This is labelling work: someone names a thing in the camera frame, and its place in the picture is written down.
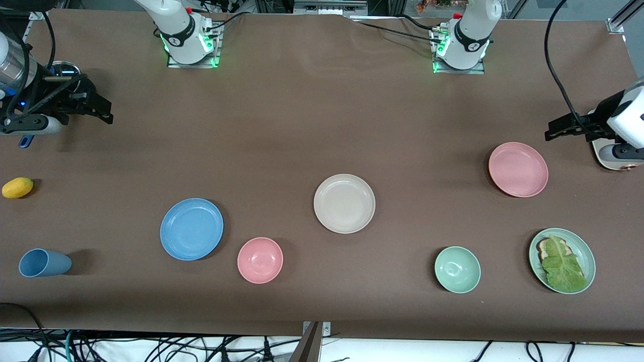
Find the pink plate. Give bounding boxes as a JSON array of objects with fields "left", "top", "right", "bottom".
[{"left": 489, "top": 142, "right": 549, "bottom": 198}]

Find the blue plate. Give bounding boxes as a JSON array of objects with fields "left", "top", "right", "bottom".
[{"left": 160, "top": 198, "right": 224, "bottom": 261}]

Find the beige cutting board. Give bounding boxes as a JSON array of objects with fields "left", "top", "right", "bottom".
[{"left": 588, "top": 110, "right": 644, "bottom": 171}]

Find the yellow lemon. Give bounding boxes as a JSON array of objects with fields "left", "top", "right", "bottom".
[{"left": 2, "top": 177, "right": 34, "bottom": 199}]

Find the bread slice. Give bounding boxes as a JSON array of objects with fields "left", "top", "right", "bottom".
[{"left": 536, "top": 238, "right": 569, "bottom": 262}]

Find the green plate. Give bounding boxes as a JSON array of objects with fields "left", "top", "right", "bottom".
[{"left": 529, "top": 228, "right": 596, "bottom": 295}]

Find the green lettuce leaf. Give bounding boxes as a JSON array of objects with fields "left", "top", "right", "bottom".
[{"left": 541, "top": 235, "right": 587, "bottom": 292}]

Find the blue cup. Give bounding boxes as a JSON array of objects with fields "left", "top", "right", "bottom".
[{"left": 19, "top": 248, "right": 72, "bottom": 278}]

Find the small green bowl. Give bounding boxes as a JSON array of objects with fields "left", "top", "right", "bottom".
[{"left": 435, "top": 246, "right": 481, "bottom": 294}]

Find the red orange decoration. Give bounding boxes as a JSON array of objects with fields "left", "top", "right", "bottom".
[{"left": 416, "top": 0, "right": 471, "bottom": 14}]

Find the small pink bowl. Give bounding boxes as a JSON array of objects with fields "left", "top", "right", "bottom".
[{"left": 237, "top": 237, "right": 284, "bottom": 284}]

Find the beige plate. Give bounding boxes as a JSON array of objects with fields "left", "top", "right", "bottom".
[{"left": 313, "top": 174, "right": 376, "bottom": 234}]

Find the grey electronics box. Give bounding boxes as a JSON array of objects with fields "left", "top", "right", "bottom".
[{"left": 293, "top": 0, "right": 369, "bottom": 16}]

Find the brown wooden beam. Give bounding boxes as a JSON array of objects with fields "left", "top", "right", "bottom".
[{"left": 289, "top": 322, "right": 323, "bottom": 362}]

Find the steel pot with blue handle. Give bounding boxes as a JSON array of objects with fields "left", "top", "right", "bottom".
[{"left": 19, "top": 61, "right": 81, "bottom": 149}]

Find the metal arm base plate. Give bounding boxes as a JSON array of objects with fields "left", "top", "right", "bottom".
[
  {"left": 167, "top": 23, "right": 222, "bottom": 69},
  {"left": 432, "top": 25, "right": 486, "bottom": 75}
]

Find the aluminium frame profile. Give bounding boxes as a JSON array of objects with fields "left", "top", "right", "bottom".
[{"left": 606, "top": 0, "right": 644, "bottom": 35}]

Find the black base cable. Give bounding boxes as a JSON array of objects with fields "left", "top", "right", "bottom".
[
  {"left": 201, "top": 10, "right": 253, "bottom": 39},
  {"left": 352, "top": 17, "right": 446, "bottom": 47}
]

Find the black floor cable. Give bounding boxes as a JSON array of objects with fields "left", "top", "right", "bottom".
[{"left": 0, "top": 302, "right": 49, "bottom": 362}]

